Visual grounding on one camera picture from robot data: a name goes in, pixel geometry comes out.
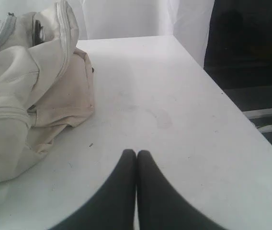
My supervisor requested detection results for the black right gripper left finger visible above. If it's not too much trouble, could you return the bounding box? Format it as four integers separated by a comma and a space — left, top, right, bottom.
52, 149, 136, 230

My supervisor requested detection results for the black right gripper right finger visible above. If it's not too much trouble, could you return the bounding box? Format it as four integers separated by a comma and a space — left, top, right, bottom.
136, 150, 224, 230

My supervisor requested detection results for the beige fabric duffel bag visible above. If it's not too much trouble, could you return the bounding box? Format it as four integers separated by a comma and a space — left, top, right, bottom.
0, 0, 94, 182

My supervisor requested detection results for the black monitor screen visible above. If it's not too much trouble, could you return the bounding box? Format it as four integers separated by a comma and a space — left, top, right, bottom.
204, 0, 272, 112

